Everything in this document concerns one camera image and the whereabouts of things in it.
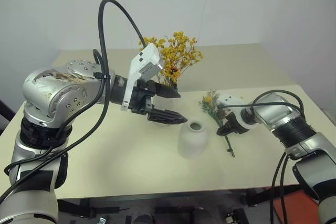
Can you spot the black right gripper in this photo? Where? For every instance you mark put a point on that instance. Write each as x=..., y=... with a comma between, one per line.
x=233, y=124

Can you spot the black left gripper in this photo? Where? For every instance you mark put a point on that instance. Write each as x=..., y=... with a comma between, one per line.
x=143, y=100

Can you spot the small green yellow flower bouquet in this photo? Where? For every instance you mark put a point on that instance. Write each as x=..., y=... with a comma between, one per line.
x=211, y=104

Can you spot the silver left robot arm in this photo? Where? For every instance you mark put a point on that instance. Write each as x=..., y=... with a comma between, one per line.
x=65, y=90

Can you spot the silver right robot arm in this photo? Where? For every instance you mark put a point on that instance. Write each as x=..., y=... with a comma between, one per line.
x=275, y=115

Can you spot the large yellow flower bouquet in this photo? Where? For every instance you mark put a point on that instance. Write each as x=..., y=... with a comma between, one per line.
x=181, y=51

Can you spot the red floor mat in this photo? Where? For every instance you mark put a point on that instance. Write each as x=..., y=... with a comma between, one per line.
x=299, y=208

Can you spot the dark rounded shape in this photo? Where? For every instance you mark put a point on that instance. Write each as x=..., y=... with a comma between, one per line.
x=141, y=219

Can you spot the dark furniture piece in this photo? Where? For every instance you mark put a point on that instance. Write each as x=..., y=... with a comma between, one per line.
x=5, y=119

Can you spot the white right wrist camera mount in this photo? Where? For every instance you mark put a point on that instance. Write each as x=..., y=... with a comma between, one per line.
x=232, y=102

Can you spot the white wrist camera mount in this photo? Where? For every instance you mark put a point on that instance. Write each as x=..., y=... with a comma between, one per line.
x=232, y=102
x=147, y=57

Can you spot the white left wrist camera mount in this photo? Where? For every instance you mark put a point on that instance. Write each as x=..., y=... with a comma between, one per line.
x=147, y=57

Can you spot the black table frame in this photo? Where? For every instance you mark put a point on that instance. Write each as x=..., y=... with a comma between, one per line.
x=168, y=203

